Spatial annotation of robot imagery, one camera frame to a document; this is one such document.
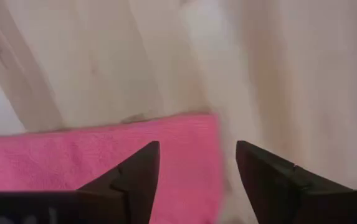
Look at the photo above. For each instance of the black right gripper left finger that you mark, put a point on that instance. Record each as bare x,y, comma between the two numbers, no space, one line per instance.
125,196

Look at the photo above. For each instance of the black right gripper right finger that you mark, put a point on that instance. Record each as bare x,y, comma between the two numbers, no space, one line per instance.
274,193

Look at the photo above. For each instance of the pink microfiber towel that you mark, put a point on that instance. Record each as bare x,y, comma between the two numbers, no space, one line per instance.
56,161

